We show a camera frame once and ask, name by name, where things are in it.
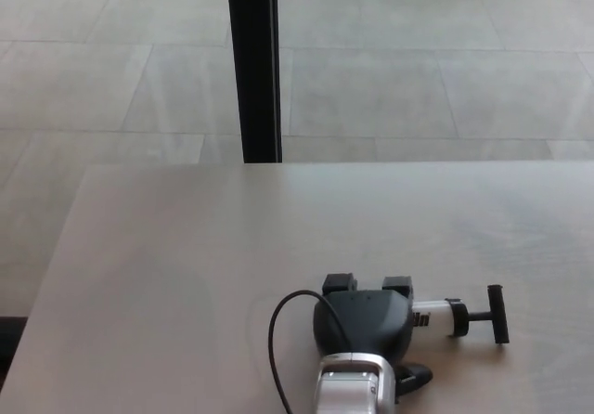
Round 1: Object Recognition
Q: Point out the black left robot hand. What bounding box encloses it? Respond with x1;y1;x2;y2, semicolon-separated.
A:
313;272;434;395

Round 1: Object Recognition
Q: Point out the white Franklin air pump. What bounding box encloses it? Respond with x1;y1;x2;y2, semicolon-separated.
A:
409;284;510;344

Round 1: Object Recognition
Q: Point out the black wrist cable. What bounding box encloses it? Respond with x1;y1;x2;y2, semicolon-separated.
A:
268;290;355;414

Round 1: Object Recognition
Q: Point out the black window frame post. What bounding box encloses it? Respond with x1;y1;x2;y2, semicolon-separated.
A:
226;0;284;164

